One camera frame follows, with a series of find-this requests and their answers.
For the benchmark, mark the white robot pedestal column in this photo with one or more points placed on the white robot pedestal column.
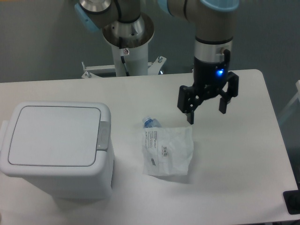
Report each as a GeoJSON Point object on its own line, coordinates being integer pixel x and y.
{"type": "Point", "coordinates": [130, 61]}

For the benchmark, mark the black device at table edge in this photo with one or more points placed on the black device at table edge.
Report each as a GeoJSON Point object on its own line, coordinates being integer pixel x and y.
{"type": "Point", "coordinates": [292, 201]}

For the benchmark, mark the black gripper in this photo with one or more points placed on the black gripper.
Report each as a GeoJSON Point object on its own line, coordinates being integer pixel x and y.
{"type": "Point", "coordinates": [209, 79]}

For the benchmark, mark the white metal base frame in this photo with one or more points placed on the white metal base frame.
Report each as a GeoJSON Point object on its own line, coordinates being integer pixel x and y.
{"type": "Point", "coordinates": [159, 66]}

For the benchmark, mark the grey trash can push button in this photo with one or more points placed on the grey trash can push button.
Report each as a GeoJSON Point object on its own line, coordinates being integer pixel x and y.
{"type": "Point", "coordinates": [103, 137]}

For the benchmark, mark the crumpled white plastic bag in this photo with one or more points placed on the crumpled white plastic bag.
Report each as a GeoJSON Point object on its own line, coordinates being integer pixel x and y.
{"type": "Point", "coordinates": [167, 151]}

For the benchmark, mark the white plastic trash can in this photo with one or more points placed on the white plastic trash can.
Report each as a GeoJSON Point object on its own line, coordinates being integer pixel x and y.
{"type": "Point", "coordinates": [70, 182]}

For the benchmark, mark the white trash can lid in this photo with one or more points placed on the white trash can lid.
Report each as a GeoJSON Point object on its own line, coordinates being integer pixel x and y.
{"type": "Point", "coordinates": [54, 136]}

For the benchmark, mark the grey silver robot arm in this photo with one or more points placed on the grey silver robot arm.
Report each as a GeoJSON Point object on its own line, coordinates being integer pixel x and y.
{"type": "Point", "coordinates": [128, 31]}

